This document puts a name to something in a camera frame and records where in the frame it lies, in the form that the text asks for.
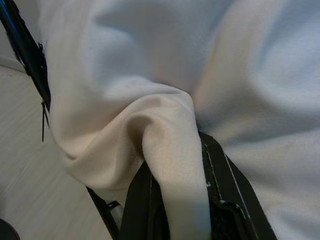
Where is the black round object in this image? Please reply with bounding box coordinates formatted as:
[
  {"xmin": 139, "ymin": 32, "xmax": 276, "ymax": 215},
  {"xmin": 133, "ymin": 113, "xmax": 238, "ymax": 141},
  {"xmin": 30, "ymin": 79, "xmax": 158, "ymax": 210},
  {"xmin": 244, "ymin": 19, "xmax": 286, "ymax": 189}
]
[{"xmin": 0, "ymin": 217, "xmax": 20, "ymax": 240}]

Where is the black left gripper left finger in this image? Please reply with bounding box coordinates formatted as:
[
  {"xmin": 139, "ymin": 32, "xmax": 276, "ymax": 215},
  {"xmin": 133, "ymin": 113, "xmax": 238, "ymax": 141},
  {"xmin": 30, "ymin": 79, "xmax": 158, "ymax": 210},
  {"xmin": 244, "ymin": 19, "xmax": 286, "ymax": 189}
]
[{"xmin": 119, "ymin": 159, "xmax": 174, "ymax": 240}]

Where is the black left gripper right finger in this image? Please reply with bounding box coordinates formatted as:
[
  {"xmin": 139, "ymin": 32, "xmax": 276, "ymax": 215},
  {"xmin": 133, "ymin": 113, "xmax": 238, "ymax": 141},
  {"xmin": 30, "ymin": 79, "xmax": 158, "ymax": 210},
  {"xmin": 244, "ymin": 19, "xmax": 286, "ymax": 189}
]
[{"xmin": 197, "ymin": 124, "xmax": 279, "ymax": 240}]

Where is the white pillow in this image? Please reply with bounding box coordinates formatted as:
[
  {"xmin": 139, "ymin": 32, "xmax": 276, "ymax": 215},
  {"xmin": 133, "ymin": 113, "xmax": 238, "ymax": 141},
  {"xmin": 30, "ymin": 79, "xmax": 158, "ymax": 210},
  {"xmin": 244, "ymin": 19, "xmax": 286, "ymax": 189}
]
[{"xmin": 37, "ymin": 0, "xmax": 320, "ymax": 240}]

